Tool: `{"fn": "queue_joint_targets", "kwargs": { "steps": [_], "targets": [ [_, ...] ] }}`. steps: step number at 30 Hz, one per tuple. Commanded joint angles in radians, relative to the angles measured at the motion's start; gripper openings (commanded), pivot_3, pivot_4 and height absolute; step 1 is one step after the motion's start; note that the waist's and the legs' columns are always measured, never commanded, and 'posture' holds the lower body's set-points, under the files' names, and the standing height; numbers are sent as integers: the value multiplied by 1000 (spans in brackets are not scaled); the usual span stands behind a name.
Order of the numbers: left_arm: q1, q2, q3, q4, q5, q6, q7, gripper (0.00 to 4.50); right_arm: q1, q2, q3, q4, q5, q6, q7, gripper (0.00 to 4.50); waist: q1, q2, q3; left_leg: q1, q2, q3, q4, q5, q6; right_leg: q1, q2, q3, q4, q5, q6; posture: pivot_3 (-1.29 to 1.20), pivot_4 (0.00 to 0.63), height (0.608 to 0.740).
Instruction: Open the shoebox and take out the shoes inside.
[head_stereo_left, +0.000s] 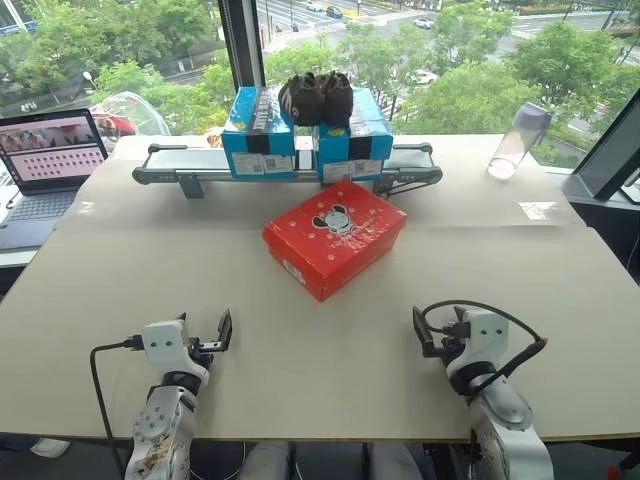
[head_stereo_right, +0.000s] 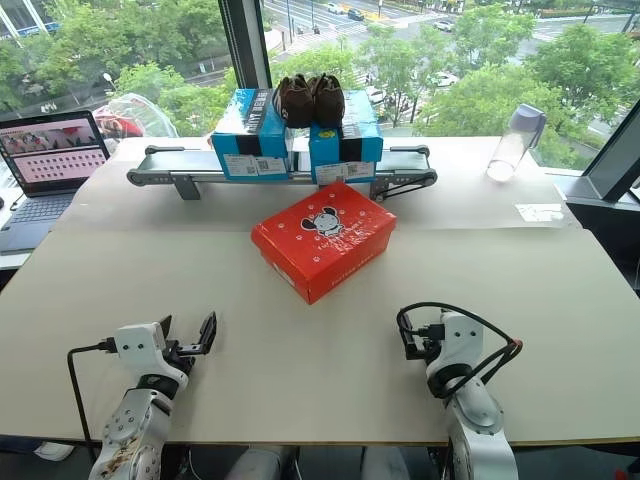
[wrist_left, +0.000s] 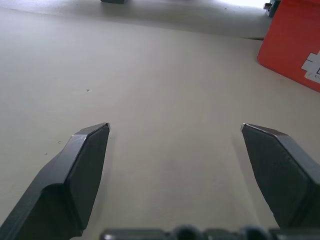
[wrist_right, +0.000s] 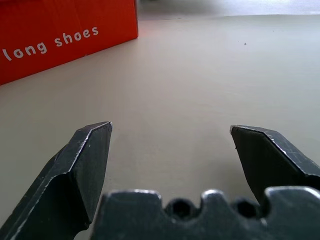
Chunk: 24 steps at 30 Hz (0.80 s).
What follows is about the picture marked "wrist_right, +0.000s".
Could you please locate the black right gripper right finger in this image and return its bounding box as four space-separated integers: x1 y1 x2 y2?
229 125 320 204

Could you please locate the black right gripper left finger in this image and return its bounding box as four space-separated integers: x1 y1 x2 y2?
0 121 113 240

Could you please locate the white red shoe box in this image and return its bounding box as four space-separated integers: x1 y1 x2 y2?
0 0 139 86

